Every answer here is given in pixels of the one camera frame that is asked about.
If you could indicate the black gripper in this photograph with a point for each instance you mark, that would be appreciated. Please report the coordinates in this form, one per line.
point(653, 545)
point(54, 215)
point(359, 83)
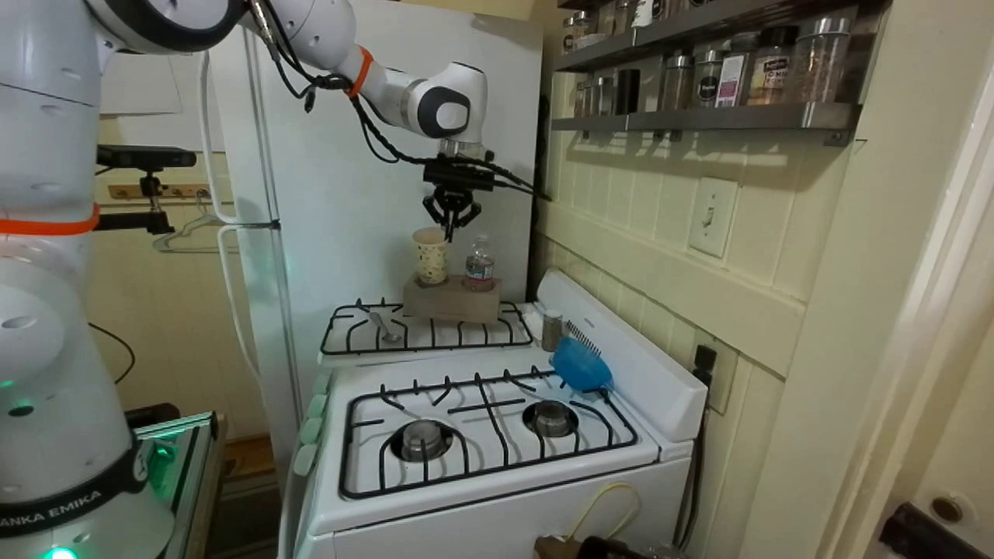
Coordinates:
point(454, 178)

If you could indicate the speckled paper coffee cup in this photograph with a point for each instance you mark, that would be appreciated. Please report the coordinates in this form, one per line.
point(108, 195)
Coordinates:
point(429, 258)

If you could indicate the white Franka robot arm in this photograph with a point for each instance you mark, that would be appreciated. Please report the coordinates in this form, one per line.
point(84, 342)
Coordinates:
point(64, 342)

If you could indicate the brown cardboard cup holder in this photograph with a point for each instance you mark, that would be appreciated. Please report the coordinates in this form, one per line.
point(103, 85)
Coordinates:
point(453, 299)

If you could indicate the clear plastic water bottle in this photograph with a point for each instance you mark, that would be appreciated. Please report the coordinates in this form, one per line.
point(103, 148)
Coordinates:
point(481, 265)

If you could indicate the white refrigerator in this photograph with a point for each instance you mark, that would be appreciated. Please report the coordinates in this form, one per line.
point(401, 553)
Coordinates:
point(354, 237)

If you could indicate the black burner grate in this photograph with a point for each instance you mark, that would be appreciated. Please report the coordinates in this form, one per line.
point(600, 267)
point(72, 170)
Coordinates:
point(424, 348)
point(498, 437)

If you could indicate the small grey container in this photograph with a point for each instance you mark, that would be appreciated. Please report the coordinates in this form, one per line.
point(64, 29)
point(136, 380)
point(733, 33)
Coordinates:
point(553, 334)

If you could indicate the round metal stove burner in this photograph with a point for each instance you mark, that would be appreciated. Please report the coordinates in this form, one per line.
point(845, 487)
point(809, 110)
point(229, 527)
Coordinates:
point(422, 441)
point(548, 421)

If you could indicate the dark spice jar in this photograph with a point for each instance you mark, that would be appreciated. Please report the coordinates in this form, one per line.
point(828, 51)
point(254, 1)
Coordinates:
point(707, 80)
point(674, 83)

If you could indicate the pale green stove knob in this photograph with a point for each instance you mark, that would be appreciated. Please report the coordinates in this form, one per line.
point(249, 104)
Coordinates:
point(303, 462)
point(309, 430)

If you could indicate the white labelled spice jar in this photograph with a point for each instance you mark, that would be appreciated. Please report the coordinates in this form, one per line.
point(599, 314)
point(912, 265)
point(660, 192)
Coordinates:
point(732, 80)

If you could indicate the white gas stove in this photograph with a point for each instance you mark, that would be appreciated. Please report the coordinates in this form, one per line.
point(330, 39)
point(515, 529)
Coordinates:
point(498, 516)

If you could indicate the brown spice jar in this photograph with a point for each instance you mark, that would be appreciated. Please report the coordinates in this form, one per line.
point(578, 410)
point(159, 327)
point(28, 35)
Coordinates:
point(773, 72)

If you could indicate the brown paper bag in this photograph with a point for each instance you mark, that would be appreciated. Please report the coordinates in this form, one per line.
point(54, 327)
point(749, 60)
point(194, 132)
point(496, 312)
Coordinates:
point(553, 548)

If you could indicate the glass jar silver lid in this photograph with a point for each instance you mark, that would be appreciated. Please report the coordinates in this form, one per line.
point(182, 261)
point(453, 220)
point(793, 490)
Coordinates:
point(826, 72)

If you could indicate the white door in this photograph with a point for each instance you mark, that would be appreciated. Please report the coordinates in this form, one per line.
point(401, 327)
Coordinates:
point(963, 415)

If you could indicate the black door hardware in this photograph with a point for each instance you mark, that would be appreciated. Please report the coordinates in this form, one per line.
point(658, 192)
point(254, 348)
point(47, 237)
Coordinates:
point(921, 532)

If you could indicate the white light switch plate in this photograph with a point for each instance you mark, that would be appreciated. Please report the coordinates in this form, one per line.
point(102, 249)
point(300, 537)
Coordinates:
point(717, 220)

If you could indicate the grey wall spice rack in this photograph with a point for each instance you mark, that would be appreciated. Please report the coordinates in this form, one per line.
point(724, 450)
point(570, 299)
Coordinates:
point(724, 118)

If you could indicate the black camera on stand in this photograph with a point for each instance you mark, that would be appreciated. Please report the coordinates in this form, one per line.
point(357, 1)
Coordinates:
point(152, 156)

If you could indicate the white wall outlet plate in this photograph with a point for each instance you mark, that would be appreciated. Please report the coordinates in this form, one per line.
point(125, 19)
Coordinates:
point(728, 393)

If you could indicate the aluminium robot cart frame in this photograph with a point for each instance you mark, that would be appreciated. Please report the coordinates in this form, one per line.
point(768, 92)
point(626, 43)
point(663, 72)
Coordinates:
point(190, 466)

